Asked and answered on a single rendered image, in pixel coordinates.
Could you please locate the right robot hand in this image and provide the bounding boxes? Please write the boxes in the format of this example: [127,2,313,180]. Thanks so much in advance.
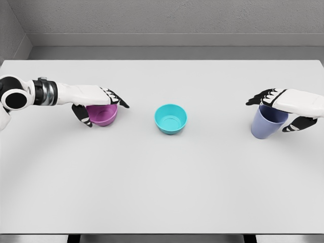
[246,88,318,133]

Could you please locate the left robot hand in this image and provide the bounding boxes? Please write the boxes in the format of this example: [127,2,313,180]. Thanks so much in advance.
[71,85,130,128]

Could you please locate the purple bowl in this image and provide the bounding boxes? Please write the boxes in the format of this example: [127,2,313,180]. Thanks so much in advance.
[85,103,118,128]

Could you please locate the lavender cup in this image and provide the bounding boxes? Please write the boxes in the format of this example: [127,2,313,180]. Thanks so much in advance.
[251,104,289,140]

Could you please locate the teal bowl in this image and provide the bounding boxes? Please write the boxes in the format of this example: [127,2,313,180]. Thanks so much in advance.
[154,104,188,135]

